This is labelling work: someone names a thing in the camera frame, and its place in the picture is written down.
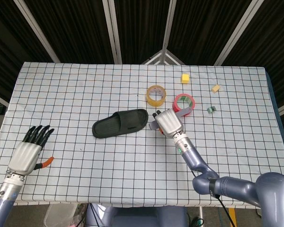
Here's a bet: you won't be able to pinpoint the blue grey robot torso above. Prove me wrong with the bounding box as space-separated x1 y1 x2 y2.
85 204 189 227

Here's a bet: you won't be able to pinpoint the red tape roll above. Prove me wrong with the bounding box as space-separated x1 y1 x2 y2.
172 93 196 117

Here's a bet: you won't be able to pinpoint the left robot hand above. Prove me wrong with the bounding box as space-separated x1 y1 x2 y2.
7 125 55 176

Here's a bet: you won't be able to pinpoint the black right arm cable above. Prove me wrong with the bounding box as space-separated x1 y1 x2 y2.
191 170 235 227

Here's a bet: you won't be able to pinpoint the clear plastic container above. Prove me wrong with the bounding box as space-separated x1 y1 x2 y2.
44 203 78 227

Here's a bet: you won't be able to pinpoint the dark green slipper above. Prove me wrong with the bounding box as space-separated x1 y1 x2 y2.
92 108 149 138

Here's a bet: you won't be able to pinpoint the white checkered tablecloth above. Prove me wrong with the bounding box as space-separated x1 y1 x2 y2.
0 61 284 209

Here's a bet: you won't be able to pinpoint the black folding screen white frames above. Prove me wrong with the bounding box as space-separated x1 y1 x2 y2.
0 0 284 114

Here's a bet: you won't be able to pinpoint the grey cleaning brush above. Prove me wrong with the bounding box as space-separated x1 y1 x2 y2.
146 105 195 131

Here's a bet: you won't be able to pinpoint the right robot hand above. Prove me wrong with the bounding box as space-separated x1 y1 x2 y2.
152 108 186 138

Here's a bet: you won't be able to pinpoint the yellow transparent tape roll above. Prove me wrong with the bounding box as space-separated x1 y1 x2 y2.
146 85 167 107

